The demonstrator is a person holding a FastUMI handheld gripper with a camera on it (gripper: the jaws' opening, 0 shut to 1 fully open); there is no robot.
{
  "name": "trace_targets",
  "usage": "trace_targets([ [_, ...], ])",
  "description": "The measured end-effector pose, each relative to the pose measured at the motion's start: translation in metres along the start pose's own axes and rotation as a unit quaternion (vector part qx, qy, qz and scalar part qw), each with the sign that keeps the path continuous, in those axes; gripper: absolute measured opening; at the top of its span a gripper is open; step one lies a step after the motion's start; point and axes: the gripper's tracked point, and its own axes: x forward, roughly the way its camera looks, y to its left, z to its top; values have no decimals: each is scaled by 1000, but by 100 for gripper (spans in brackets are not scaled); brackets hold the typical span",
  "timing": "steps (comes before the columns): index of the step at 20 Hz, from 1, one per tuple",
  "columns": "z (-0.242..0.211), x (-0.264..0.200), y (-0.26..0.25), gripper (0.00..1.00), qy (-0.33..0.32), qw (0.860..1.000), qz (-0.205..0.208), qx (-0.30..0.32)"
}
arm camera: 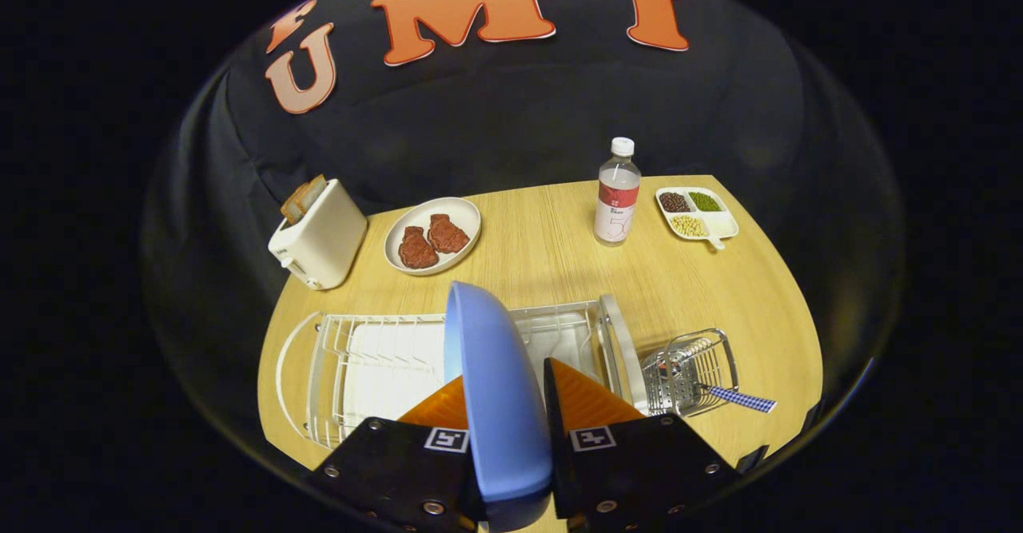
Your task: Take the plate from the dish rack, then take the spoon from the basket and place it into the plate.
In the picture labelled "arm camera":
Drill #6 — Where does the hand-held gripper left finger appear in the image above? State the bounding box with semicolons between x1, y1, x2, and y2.
308;373;484;533

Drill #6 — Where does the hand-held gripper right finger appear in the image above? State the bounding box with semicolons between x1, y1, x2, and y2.
543;357;740;533

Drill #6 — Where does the white wire dish rack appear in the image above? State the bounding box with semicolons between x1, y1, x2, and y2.
274;293;650;450

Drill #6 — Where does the metal wire basket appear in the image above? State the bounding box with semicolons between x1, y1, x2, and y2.
641;328;740;418

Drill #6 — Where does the blue plate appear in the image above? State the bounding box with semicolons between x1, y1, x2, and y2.
444;280;554;532

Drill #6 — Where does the spoon with blue checked handle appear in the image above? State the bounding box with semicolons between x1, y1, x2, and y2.
694;385;778;414

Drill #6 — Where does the white oval plate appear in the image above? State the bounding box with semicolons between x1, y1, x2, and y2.
384;197;483;276

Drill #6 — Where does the red meat piece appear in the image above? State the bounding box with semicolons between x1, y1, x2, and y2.
428;213;471;255
398;226;440;270

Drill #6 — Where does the white toaster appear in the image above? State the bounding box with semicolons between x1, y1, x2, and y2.
268;178;369;291

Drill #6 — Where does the white divided tray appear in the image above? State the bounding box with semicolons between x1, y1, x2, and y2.
655;186;740;251

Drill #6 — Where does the clear water bottle red label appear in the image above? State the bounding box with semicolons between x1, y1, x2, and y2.
593;137;643;246

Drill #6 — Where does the brown toast slice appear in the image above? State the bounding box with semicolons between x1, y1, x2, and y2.
280;174;328;225

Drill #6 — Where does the black backdrop cloth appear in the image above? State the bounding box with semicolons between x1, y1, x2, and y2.
144;0;904;406

